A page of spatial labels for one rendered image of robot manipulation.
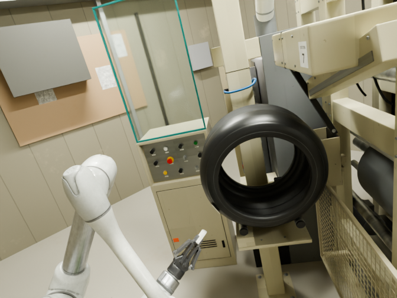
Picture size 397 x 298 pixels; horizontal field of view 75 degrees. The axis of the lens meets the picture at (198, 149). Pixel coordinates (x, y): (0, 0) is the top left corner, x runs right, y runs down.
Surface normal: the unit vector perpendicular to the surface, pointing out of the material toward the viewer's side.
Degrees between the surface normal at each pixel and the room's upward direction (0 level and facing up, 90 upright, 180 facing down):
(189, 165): 90
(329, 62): 90
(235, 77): 90
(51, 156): 90
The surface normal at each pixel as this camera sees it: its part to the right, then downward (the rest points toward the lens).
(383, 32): -0.16, 0.06
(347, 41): -0.09, 0.36
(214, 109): 0.58, 0.15
